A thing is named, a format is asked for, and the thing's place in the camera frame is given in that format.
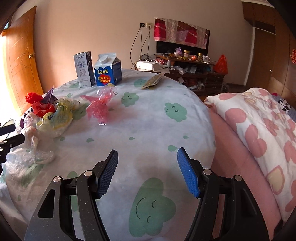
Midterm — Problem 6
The brown wooden wardrobe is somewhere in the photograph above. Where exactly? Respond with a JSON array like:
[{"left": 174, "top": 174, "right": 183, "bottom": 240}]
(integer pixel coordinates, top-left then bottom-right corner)
[{"left": 242, "top": 0, "right": 296, "bottom": 102}]

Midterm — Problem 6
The white cloud print tablecloth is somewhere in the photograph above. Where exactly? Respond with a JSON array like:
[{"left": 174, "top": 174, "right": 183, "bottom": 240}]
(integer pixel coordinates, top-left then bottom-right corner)
[{"left": 0, "top": 67, "right": 216, "bottom": 241}]

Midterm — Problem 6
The grey power cable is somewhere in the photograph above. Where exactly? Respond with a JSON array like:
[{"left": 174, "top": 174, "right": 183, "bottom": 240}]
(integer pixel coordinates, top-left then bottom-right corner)
[{"left": 139, "top": 28, "right": 151, "bottom": 62}]

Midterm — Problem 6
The purple foil wrapper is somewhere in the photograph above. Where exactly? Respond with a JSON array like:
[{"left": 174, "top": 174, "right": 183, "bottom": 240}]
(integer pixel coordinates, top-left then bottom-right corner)
[{"left": 43, "top": 87, "right": 58, "bottom": 103}]

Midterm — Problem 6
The large red plastic bag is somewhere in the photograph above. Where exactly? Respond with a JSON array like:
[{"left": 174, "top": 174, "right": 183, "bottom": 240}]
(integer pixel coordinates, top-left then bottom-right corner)
[{"left": 214, "top": 54, "right": 228, "bottom": 75}]

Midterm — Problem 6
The brown snack packet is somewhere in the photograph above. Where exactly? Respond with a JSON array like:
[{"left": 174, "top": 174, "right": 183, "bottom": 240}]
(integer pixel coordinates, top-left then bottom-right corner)
[{"left": 142, "top": 72, "right": 166, "bottom": 89}]

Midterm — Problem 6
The pink bed sheet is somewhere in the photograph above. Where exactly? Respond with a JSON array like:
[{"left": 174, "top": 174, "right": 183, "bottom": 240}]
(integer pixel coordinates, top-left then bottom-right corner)
[{"left": 208, "top": 109, "right": 284, "bottom": 241}]

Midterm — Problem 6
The black power cable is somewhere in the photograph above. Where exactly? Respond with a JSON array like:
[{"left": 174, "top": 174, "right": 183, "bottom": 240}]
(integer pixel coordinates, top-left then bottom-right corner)
[{"left": 130, "top": 27, "right": 142, "bottom": 70}]

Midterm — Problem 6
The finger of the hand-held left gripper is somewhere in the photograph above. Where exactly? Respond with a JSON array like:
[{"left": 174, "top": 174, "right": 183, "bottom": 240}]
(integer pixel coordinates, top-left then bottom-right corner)
[
  {"left": 0, "top": 134, "right": 25, "bottom": 163},
  {"left": 0, "top": 124, "right": 15, "bottom": 136}
]

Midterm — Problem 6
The red foil wrapper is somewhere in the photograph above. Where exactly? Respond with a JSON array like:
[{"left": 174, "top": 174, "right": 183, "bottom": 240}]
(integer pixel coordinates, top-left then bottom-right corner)
[{"left": 31, "top": 102, "right": 55, "bottom": 117}]

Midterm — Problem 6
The wooden door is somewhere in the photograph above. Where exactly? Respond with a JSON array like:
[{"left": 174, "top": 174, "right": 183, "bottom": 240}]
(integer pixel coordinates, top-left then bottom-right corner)
[{"left": 5, "top": 6, "right": 44, "bottom": 116}]

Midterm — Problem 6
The tall white milk carton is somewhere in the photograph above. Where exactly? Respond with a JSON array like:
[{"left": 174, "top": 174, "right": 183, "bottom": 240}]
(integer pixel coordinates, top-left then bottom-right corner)
[{"left": 73, "top": 51, "right": 96, "bottom": 88}]

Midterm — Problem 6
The dark wooden television stand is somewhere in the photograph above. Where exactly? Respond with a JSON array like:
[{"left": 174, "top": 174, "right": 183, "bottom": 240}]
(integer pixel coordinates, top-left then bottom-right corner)
[{"left": 157, "top": 54, "right": 226, "bottom": 90}]

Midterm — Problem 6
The pink floral quilt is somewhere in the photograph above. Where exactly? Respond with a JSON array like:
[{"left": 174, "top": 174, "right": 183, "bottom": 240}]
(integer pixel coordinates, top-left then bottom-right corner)
[{"left": 205, "top": 88, "right": 296, "bottom": 220}]

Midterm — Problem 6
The pink plastic wrapper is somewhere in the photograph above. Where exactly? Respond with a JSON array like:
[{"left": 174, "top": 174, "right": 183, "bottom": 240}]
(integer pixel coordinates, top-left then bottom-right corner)
[{"left": 80, "top": 87, "right": 118, "bottom": 124}]

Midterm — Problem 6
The white flat box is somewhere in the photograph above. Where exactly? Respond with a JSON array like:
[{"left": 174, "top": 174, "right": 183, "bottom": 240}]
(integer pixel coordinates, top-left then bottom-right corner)
[{"left": 136, "top": 61, "right": 160, "bottom": 71}]

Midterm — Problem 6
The blue gable top carton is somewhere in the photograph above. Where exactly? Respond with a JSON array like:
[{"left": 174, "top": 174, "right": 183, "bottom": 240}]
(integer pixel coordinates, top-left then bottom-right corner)
[{"left": 94, "top": 54, "right": 122, "bottom": 87}]

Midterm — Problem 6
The black white patterned cloth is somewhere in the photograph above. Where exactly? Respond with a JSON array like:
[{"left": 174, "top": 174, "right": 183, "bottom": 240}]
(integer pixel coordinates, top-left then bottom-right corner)
[{"left": 275, "top": 97, "right": 292, "bottom": 114}]

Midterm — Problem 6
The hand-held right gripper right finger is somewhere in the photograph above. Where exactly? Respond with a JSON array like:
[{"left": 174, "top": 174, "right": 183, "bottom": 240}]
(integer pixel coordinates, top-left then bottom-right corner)
[{"left": 177, "top": 148, "right": 270, "bottom": 241}]

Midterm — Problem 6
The black television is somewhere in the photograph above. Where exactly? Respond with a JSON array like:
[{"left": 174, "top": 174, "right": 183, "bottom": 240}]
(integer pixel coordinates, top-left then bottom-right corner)
[{"left": 157, "top": 40, "right": 210, "bottom": 59}]

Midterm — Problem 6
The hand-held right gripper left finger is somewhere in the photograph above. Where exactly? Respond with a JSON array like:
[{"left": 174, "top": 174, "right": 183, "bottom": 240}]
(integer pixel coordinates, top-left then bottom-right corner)
[{"left": 24, "top": 149, "right": 119, "bottom": 241}]

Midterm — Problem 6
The yellow printed plastic bag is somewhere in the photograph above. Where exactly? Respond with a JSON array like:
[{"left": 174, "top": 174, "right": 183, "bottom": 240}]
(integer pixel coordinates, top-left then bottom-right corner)
[{"left": 36, "top": 97, "right": 80, "bottom": 138}]

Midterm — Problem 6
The red pink cover cloth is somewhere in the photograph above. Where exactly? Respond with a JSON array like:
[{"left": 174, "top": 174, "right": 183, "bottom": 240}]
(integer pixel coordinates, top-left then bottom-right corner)
[{"left": 154, "top": 17, "right": 210, "bottom": 49}]

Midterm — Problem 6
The clear plastic bag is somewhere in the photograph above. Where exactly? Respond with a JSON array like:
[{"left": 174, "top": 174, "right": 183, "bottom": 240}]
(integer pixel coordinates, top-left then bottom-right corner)
[{"left": 21, "top": 126, "right": 56, "bottom": 165}]

